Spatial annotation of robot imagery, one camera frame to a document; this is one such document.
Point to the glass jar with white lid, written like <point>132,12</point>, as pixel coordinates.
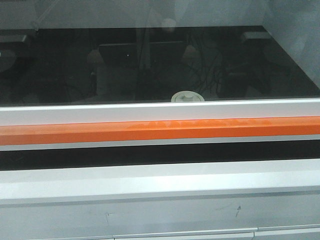
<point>186,96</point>

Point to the orange sash handle bar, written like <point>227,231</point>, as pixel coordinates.
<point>157,130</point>

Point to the white fume hood cabinet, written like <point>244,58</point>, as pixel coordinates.
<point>216,188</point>

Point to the glass sash window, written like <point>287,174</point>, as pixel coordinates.
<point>90,75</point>

